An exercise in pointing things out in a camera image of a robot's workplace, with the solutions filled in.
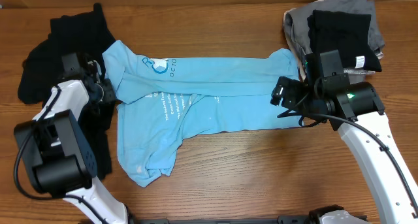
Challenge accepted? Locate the black garment on left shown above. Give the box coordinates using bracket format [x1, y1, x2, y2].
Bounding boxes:
[18, 3, 116, 180]

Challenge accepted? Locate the light blue printed t-shirt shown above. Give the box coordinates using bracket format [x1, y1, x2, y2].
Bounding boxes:
[103, 41, 298, 187]

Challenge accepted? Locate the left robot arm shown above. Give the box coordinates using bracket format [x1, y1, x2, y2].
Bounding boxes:
[13, 53, 136, 224]

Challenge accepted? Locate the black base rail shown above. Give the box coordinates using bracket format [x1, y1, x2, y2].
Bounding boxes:
[127, 216, 315, 224]

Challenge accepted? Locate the folded beige garment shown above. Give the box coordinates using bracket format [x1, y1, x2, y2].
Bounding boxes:
[282, 0, 383, 82]

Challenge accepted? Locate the folded black garment with tag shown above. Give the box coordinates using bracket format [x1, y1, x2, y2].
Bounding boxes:
[307, 10, 382, 72]

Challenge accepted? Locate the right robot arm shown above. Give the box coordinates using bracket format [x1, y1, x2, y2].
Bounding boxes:
[270, 50, 417, 223]

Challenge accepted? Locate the folded grey garment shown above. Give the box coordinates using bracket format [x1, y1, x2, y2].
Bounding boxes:
[282, 0, 385, 84]

